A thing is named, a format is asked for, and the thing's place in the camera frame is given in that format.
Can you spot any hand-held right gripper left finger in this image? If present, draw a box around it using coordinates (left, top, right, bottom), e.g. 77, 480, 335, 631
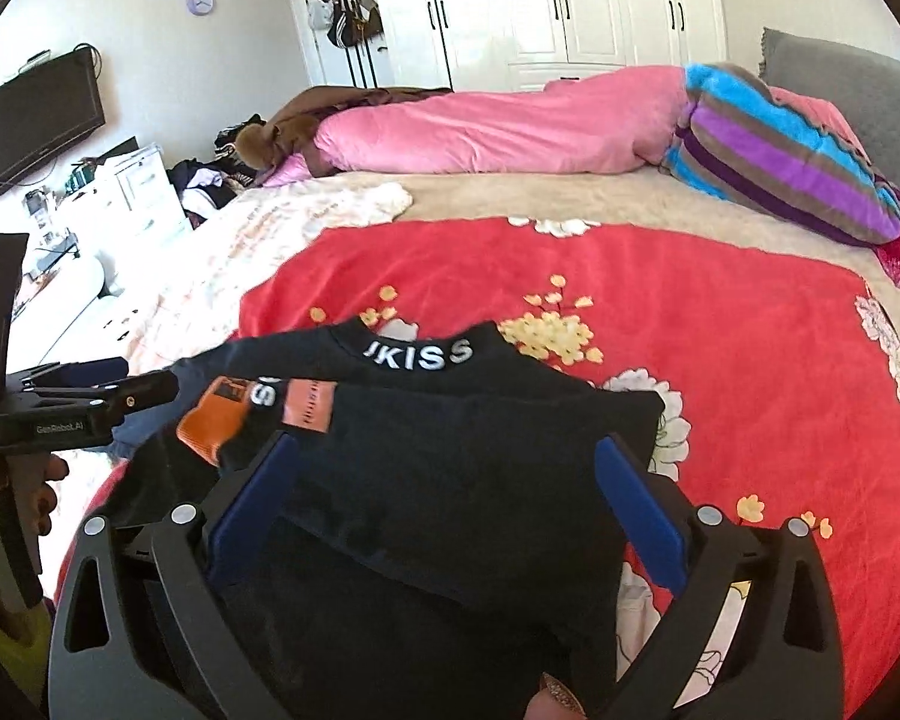
47, 431, 305, 720

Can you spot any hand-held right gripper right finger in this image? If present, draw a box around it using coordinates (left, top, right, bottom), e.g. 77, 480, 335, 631
592, 435, 847, 720

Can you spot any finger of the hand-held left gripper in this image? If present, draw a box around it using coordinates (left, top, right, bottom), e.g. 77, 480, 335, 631
7, 360, 130, 391
34, 371, 181, 422

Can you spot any black garment with white lettering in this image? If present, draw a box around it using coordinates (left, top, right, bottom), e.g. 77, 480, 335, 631
82, 319, 668, 720

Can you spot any pile of dark clothes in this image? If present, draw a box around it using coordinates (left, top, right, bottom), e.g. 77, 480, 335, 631
169, 112, 286, 220

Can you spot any person's left hand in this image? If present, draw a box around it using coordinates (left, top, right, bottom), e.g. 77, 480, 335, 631
0, 457, 70, 541

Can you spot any person's right hand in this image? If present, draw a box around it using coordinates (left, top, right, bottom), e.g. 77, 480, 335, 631
525, 671, 590, 720

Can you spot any white dresser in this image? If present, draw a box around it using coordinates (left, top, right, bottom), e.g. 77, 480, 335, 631
67, 139, 194, 256

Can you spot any red floral blanket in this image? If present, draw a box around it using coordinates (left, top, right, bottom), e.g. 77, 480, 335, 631
56, 165, 900, 720

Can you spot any person's yellow green top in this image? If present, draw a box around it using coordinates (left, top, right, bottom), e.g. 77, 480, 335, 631
0, 600, 55, 698

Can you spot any black flat television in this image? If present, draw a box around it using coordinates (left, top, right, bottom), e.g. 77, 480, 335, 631
0, 51, 107, 203

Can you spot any brown coat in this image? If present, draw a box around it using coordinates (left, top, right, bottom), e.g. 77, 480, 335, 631
236, 84, 455, 170

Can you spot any striped fleece blanket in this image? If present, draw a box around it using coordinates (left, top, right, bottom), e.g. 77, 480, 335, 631
660, 64, 900, 248

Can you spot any pink quilt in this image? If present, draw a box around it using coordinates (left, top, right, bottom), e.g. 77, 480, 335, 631
262, 64, 695, 185

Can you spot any black hanging bag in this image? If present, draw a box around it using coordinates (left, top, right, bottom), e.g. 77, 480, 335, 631
327, 0, 361, 47

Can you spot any brown hanging bag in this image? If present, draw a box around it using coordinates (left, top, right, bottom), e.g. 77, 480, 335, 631
355, 0, 385, 44

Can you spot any grey padded headboard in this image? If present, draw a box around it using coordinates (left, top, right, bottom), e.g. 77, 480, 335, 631
757, 26, 900, 218

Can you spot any white wardrobe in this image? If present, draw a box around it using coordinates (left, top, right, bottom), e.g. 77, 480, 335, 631
244, 0, 728, 91

